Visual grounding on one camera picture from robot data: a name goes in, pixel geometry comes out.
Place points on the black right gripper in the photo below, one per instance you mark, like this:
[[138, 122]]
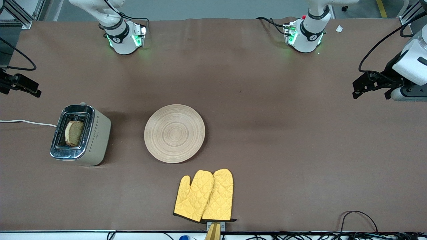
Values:
[[4, 83]]

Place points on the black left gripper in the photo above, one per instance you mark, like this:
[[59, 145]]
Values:
[[389, 71]]

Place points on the brown bread toast slice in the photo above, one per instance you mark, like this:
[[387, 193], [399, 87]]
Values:
[[74, 133]]

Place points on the round wooden plate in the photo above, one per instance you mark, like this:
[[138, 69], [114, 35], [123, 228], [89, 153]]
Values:
[[174, 133]]

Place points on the small white paper scrap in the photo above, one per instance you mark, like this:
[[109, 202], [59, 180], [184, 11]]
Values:
[[339, 29]]

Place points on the chrome and cream toaster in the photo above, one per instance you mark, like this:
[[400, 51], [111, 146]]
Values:
[[83, 140]]

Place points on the brown table cover mat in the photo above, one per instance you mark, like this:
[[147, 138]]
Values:
[[267, 133]]

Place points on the yellow quilted oven mitt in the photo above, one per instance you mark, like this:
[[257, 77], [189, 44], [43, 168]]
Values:
[[191, 196], [218, 196]]

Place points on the blue round cap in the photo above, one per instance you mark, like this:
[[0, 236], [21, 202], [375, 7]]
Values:
[[184, 237]]

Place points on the aluminium frame profile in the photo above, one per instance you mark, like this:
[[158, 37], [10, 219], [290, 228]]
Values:
[[20, 16]]

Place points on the wooden clamp with metal bracket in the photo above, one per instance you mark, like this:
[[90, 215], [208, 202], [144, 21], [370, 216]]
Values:
[[213, 231]]

